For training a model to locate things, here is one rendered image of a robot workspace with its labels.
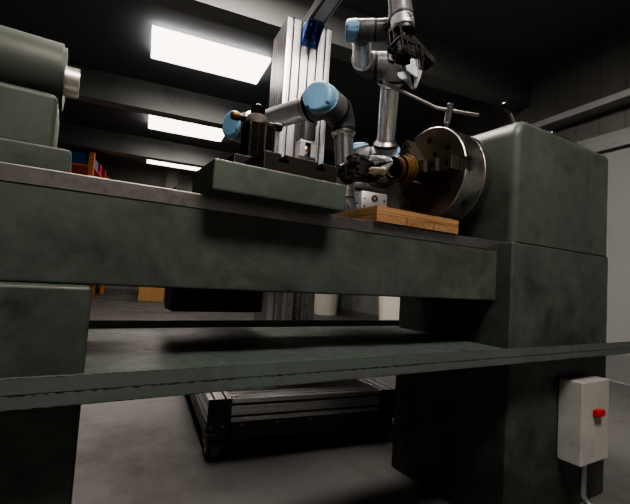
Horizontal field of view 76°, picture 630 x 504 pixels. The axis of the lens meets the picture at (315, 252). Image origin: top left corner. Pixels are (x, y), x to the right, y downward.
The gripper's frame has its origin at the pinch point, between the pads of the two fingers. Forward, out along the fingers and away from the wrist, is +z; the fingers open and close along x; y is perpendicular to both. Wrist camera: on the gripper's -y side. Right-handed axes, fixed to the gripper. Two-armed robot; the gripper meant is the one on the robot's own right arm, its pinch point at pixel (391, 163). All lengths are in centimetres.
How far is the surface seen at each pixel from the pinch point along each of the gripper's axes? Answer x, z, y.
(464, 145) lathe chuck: 7.0, 11.0, -18.9
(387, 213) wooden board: -18.6, 14.7, 13.2
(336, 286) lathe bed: -37.6, 13.3, 26.3
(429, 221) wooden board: -18.8, 14.7, -1.8
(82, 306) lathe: -43, 17, 78
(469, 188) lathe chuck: -5.8, 11.1, -22.0
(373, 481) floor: -108, -23, -19
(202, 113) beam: 175, -456, -56
